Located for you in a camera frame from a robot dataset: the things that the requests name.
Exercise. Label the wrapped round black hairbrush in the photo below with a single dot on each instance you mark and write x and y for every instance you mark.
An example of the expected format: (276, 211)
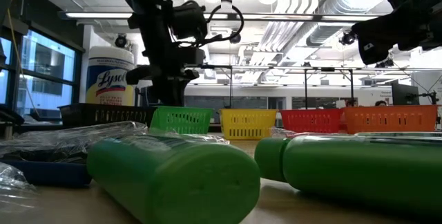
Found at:
(62, 144)

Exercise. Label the ceiling light bar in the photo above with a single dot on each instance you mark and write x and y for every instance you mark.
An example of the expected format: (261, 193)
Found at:
(276, 16)

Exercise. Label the black aluminium table frame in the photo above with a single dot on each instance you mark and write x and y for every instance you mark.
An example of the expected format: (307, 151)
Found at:
(10, 117)

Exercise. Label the red plastic basket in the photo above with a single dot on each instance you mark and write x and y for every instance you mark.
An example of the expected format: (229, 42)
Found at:
(310, 120)

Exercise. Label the black ceiling camera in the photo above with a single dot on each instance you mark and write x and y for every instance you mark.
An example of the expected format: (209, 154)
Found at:
(348, 38)
(235, 39)
(385, 63)
(121, 40)

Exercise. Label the yellow plastic basket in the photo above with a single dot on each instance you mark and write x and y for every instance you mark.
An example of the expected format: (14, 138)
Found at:
(247, 123)

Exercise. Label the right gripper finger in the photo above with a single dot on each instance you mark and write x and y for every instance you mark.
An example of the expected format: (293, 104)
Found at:
(380, 26)
(362, 34)

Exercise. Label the green plastic basket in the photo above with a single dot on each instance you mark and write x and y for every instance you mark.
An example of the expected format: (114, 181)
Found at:
(183, 120)

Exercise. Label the blue white toothbrush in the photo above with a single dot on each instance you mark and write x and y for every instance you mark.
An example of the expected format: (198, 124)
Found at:
(14, 182)

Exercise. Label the black plastic basket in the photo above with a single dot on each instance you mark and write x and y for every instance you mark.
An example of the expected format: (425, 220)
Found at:
(103, 115)

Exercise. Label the blue disposable razor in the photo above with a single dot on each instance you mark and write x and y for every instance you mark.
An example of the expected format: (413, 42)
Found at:
(48, 175)

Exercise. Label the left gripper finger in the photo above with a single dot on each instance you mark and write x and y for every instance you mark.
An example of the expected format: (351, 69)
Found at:
(177, 94)
(163, 94)

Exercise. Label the person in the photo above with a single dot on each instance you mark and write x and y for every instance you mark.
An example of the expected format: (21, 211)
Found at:
(350, 103)
(381, 103)

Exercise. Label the Lysol wipes canister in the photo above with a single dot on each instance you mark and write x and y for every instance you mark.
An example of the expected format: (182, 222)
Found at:
(107, 85)

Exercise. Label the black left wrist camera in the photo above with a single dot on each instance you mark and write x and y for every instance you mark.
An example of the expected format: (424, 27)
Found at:
(190, 20)

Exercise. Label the orange plastic basket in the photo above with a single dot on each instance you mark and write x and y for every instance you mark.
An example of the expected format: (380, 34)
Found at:
(390, 118)

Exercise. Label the black background rig frame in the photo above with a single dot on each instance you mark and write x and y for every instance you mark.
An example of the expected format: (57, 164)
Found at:
(306, 89)
(214, 66)

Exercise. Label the black background monitor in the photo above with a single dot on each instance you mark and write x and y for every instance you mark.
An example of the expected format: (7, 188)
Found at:
(404, 94)

